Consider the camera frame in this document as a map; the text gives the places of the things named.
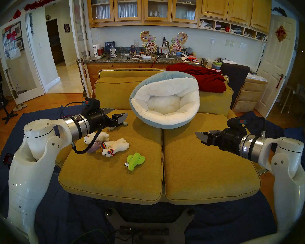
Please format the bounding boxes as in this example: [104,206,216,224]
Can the grey green plush toy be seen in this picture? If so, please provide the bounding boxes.
[107,121,129,131]

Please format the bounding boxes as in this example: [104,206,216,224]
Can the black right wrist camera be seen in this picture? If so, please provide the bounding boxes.
[227,117,249,134]

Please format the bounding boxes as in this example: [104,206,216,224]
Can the white llama plush rainbow trim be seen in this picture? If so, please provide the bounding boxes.
[100,139,130,157]

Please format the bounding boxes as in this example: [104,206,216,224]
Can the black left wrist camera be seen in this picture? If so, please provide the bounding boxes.
[82,98,101,115]

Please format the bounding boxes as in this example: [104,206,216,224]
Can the granite kitchen counter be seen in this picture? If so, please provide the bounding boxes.
[84,53,206,94]

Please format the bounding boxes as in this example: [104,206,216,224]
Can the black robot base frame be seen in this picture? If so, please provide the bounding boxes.
[105,208,195,244]

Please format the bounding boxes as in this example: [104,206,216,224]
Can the yellow fabric sofa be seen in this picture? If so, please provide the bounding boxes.
[55,68,262,205]

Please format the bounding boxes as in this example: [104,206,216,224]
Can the red tinsel garland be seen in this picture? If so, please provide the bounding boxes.
[24,0,68,12]

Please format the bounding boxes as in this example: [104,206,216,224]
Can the navy blue floor blanket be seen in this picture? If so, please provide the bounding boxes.
[0,105,279,244]

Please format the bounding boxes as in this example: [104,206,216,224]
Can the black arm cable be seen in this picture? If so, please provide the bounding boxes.
[72,129,102,155]
[260,118,268,139]

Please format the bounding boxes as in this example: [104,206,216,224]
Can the white plush dog red hat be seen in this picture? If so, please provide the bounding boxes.
[84,131,110,145]

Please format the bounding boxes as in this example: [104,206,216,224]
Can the blue white plush dog bed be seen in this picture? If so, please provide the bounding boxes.
[129,71,200,129]

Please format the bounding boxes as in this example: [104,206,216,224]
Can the red blanket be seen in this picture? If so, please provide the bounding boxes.
[166,63,226,93]

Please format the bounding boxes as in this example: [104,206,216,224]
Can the cartoon child paper decoration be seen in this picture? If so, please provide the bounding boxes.
[140,30,158,54]
[169,32,188,53]

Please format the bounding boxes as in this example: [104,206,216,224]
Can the white framed glass door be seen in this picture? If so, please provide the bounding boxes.
[69,0,93,99]
[0,13,45,105]

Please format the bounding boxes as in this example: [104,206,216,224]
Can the green cactus plush toy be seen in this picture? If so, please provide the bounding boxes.
[125,152,146,171]

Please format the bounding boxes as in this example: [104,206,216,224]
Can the white panel door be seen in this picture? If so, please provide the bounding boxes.
[255,14,297,118]

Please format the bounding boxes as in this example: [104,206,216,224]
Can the purple plush toy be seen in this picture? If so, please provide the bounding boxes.
[87,141,103,153]

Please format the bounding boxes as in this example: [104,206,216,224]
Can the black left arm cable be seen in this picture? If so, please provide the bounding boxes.
[72,129,102,155]

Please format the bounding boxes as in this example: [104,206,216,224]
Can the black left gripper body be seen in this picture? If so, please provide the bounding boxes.
[88,109,118,134]

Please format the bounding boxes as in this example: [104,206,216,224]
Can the brown rope tassel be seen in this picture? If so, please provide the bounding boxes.
[76,58,89,99]

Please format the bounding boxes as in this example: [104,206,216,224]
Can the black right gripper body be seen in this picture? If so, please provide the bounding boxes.
[210,129,244,155]

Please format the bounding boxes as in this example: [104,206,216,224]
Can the black tripod stand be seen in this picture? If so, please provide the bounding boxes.
[0,83,18,124]

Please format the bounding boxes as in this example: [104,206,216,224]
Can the wooden drawer cabinet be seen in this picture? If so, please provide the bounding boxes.
[233,77,268,113]

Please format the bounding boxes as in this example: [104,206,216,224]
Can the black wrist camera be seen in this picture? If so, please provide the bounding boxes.
[82,98,101,115]
[227,117,249,134]

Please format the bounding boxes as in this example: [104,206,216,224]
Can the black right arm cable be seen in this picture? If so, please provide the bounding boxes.
[260,118,268,139]

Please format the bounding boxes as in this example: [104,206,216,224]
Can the red diamond door ornament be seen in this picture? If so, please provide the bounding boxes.
[275,25,287,42]

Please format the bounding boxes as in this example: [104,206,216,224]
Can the dark office chair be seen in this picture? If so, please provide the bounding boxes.
[220,63,251,109]

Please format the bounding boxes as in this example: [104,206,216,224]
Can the crumpled blue cloth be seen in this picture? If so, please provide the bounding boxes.
[239,111,305,190]

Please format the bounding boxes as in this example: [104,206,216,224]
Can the wooden wall cabinets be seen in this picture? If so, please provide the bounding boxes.
[87,0,272,42]

